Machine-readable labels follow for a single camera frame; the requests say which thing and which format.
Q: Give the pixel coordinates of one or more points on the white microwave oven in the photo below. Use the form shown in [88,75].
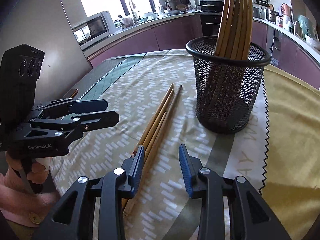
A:
[94,29]

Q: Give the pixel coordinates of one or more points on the left hand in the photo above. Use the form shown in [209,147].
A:
[39,170]

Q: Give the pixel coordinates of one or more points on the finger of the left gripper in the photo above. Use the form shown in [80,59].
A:
[95,122]
[68,106]

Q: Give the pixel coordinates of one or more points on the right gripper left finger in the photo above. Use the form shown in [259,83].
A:
[72,216]

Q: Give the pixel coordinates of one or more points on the dark wooden chopstick on table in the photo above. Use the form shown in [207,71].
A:
[148,163]

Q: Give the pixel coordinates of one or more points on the teal appliance on counter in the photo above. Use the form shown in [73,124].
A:
[306,26]

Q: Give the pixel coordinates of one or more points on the short wooden chopstick on table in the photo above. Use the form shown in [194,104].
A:
[151,137]

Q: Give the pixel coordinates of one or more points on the black built-in oven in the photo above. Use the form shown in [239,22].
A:
[210,16]

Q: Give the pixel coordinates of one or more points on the patterned beige tablecloth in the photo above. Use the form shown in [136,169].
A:
[155,97]

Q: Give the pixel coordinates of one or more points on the steel pot on counter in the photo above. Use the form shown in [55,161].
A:
[271,15]

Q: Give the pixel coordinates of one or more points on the black mesh utensil holder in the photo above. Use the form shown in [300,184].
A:
[226,89]

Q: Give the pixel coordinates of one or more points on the yellow cloth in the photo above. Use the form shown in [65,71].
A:
[292,171]

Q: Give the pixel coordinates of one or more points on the pink sleeve forearm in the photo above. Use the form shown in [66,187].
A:
[24,208]

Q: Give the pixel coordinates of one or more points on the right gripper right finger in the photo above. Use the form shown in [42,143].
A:
[250,217]

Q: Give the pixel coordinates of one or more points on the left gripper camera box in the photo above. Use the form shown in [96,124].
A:
[20,70]

